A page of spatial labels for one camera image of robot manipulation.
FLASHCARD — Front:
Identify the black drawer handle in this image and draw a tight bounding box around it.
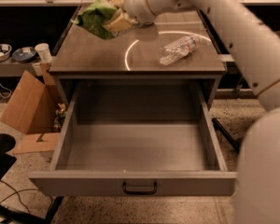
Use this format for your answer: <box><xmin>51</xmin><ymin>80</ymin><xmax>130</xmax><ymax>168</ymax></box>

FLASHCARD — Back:
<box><xmin>122</xmin><ymin>182</ymin><xmax>158</xmax><ymax>195</ymax></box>

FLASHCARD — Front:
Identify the white paper cup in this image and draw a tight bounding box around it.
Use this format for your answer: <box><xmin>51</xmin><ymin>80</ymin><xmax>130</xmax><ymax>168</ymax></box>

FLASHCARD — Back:
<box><xmin>35</xmin><ymin>43</ymin><xmax>52</xmax><ymax>63</ymax></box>

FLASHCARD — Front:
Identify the black stand leg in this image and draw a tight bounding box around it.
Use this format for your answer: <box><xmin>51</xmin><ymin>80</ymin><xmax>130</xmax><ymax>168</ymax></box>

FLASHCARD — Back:
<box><xmin>212</xmin><ymin>118</ymin><xmax>240</xmax><ymax>153</ymax></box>

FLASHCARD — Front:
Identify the flat cardboard piece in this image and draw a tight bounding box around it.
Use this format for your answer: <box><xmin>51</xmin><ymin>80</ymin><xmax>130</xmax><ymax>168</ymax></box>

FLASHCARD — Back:
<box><xmin>13</xmin><ymin>133</ymin><xmax>60</xmax><ymax>154</ymax></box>

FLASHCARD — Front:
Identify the grey cabinet with glass top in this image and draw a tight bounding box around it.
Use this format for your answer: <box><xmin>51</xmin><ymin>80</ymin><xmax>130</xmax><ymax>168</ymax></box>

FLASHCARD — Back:
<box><xmin>49</xmin><ymin>11</ymin><xmax>226</xmax><ymax>103</ymax></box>

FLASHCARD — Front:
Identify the clear plastic water bottle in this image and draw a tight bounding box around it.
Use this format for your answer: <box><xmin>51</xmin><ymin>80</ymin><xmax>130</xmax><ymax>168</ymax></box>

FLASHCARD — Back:
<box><xmin>157</xmin><ymin>35</ymin><xmax>202</xmax><ymax>66</ymax></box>

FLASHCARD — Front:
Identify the green rice chip bag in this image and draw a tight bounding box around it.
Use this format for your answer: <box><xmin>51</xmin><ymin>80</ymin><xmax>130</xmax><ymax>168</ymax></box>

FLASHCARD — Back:
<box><xmin>72</xmin><ymin>0</ymin><xmax>118</xmax><ymax>40</ymax></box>

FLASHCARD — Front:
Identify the blue patterned bowl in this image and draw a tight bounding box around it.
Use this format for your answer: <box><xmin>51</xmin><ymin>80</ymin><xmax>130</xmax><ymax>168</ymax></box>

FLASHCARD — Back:
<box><xmin>0</xmin><ymin>44</ymin><xmax>12</xmax><ymax>62</ymax></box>

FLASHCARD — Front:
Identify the open grey top drawer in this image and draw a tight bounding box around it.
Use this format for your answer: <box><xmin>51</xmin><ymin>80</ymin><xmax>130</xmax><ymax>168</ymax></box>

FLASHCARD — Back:
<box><xmin>29</xmin><ymin>83</ymin><xmax>236</xmax><ymax>197</ymax></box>

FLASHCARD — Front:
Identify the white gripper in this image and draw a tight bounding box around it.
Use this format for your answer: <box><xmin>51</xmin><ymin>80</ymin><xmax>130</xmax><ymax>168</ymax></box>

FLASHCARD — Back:
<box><xmin>103</xmin><ymin>0</ymin><xmax>193</xmax><ymax>33</ymax></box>

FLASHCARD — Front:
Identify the dark blue bowl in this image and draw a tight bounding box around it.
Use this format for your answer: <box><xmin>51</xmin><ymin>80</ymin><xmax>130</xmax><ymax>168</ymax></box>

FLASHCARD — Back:
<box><xmin>12</xmin><ymin>47</ymin><xmax>36</xmax><ymax>63</ymax></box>

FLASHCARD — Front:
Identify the black office chair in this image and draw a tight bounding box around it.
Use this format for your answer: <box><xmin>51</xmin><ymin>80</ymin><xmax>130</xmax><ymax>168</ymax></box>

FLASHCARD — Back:
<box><xmin>0</xmin><ymin>133</ymin><xmax>16</xmax><ymax>179</ymax></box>

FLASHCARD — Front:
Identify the black floor cable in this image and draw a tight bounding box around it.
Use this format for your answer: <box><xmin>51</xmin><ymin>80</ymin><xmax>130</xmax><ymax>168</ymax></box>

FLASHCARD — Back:
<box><xmin>0</xmin><ymin>179</ymin><xmax>54</xmax><ymax>215</ymax></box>

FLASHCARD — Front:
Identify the brown cardboard box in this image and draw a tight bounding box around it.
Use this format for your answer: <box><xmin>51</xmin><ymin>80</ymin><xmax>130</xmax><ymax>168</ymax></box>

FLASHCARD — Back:
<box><xmin>0</xmin><ymin>63</ymin><xmax>63</xmax><ymax>134</ymax></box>

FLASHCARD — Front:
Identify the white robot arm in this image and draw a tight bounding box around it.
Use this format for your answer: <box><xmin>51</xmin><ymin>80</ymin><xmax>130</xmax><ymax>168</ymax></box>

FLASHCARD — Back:
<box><xmin>115</xmin><ymin>0</ymin><xmax>280</xmax><ymax>224</ymax></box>

